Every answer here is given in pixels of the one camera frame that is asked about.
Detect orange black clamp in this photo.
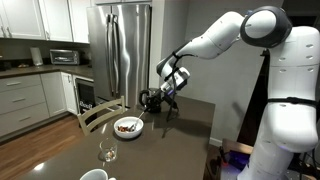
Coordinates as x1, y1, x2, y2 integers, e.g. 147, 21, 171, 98
217, 146, 232, 168

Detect mixed nuts and dried fruit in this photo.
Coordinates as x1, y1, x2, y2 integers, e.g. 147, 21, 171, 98
103, 125, 136, 160

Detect silver metal spoon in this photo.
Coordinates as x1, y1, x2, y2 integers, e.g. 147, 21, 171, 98
129, 109, 148, 132

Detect silver toaster oven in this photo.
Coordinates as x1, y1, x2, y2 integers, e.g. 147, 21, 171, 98
49, 49, 81, 66

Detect white lower kitchen cabinets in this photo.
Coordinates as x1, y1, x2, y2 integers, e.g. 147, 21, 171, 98
0, 71, 80, 138

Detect white upper kitchen cabinets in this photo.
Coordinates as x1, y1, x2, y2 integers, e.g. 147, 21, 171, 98
0, 0, 92, 44

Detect white ceramic mug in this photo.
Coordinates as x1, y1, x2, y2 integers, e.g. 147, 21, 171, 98
79, 168, 118, 180

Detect white paper towel roll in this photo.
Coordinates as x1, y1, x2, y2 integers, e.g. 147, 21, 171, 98
29, 46, 44, 67

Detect stainless steel refrigerator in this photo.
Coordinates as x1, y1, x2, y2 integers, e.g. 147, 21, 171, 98
86, 3, 153, 108

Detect white kitchen cabinets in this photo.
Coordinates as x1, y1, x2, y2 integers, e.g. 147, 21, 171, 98
0, 0, 92, 44
0, 71, 80, 138

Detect white ceramic bowl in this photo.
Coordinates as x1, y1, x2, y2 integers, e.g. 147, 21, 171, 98
113, 116, 145, 140

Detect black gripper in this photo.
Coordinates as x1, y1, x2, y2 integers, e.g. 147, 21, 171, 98
143, 87, 173, 114

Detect wooden chair back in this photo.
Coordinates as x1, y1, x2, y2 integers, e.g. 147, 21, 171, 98
77, 95, 127, 137

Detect tan wooden board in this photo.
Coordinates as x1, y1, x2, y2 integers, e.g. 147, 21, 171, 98
221, 138, 255, 156

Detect clear drinking glass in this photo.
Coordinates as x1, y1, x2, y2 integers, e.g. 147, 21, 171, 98
99, 138, 119, 163

